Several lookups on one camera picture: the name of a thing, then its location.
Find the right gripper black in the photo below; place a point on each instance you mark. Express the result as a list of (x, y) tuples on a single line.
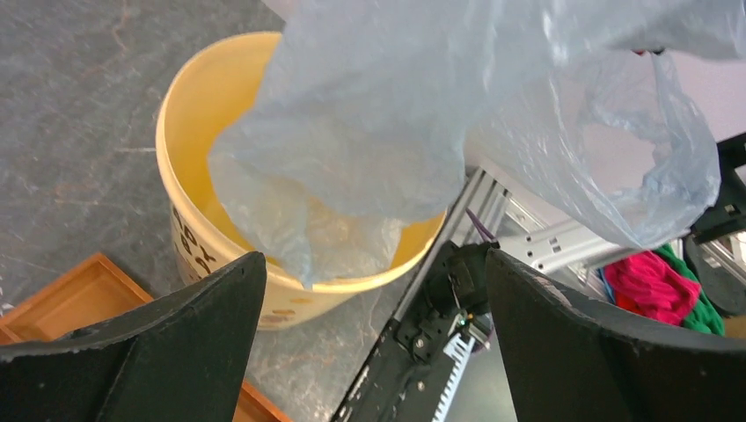
[(727, 215)]

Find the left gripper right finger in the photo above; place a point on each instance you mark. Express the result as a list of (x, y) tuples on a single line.
[(570, 357)]

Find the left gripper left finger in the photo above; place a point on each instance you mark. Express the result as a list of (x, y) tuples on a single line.
[(181, 357)]

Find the yellow round trash bin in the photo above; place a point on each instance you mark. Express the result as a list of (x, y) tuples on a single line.
[(213, 199)]

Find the light blue plastic trash bag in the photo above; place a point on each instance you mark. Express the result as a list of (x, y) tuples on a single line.
[(367, 106)]

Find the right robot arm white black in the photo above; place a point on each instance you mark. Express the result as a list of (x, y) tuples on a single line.
[(556, 246)]

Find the green cloth outside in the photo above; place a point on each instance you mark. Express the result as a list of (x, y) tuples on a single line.
[(703, 317)]

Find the pink cloth pile outside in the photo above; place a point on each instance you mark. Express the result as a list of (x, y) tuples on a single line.
[(646, 285)]

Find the orange compartment tray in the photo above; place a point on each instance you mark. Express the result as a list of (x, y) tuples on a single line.
[(93, 292)]

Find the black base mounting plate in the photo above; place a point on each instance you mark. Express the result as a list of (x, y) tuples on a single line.
[(413, 370)]

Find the aluminium frame rail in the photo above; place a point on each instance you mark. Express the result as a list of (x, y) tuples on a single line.
[(480, 392)]

